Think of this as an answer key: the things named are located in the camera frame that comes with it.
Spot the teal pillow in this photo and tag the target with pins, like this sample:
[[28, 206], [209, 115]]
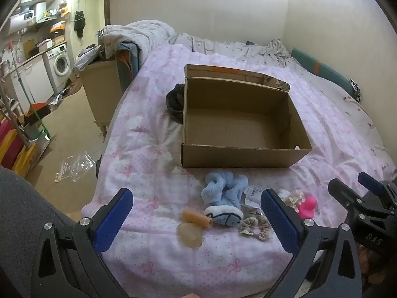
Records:
[[322, 68]]

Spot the tan rubber tube toy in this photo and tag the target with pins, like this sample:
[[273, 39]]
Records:
[[195, 217]]

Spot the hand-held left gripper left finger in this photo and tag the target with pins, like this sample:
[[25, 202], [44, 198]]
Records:
[[113, 220]]

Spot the black hanging bag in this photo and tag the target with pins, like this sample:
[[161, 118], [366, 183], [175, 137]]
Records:
[[79, 23]]

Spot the folded blue orange clothes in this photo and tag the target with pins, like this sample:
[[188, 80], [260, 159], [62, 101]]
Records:
[[127, 59]]

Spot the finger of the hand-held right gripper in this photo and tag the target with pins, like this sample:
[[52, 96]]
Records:
[[369, 181], [341, 191]]

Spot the clear plastic packaging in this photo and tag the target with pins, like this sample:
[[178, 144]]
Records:
[[77, 166]]

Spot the dark grey striped cloth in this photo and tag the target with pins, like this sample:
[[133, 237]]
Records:
[[175, 102]]

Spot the black white checkered cloth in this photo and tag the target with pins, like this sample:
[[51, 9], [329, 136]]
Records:
[[356, 90]]

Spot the pink rubber duck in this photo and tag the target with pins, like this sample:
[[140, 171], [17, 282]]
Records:
[[307, 208]]

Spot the white water heater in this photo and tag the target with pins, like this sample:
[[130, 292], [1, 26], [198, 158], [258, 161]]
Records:
[[20, 21]]

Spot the person's grey trouser leg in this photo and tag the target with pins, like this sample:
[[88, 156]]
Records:
[[28, 217]]

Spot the pink yellow storage boxes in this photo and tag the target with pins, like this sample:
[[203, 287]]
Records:
[[14, 149]]

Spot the white sock with blue print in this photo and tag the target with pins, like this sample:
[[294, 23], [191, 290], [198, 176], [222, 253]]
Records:
[[223, 214]]

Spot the white floral scrunchie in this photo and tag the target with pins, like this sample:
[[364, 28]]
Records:
[[291, 199]]

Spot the mop with metal pole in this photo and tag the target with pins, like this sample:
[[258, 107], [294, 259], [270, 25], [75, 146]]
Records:
[[21, 77]]

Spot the grey cloth pile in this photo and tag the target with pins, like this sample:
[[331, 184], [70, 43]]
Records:
[[88, 56]]

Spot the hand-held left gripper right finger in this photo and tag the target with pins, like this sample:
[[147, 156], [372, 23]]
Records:
[[279, 220]]

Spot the translucent yellow squishy toy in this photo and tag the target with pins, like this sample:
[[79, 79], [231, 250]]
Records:
[[189, 235]]

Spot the grey floral comforter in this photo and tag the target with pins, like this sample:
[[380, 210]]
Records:
[[139, 34]]

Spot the beige scrunchie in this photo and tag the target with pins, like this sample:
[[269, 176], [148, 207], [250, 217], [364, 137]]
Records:
[[251, 224]]

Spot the cardboard box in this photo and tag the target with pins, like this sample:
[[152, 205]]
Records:
[[235, 158]]

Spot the clear plastic packet with label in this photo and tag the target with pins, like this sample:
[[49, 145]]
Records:
[[252, 194]]

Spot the white washing machine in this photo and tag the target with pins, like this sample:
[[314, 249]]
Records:
[[60, 63]]

